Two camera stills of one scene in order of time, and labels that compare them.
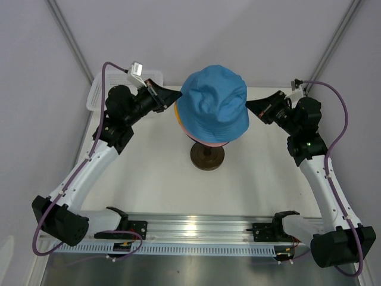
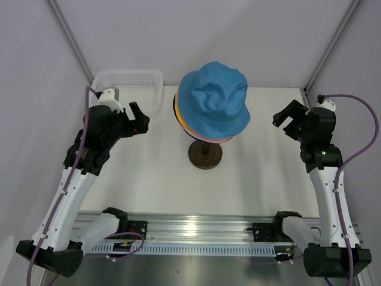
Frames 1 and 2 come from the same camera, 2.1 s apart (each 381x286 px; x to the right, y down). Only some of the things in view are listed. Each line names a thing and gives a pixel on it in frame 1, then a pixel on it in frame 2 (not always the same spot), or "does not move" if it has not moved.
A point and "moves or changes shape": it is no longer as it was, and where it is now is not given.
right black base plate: x=274 y=232 does not move
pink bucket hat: x=206 y=144 moves or changes shape
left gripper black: x=162 y=98 → x=131 y=124
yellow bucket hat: x=177 y=112 moves or changes shape
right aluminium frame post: x=333 y=43 does not move
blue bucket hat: x=191 y=139 → x=175 y=112
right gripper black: x=264 y=108 → x=294 y=110
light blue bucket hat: x=212 y=105 does not move
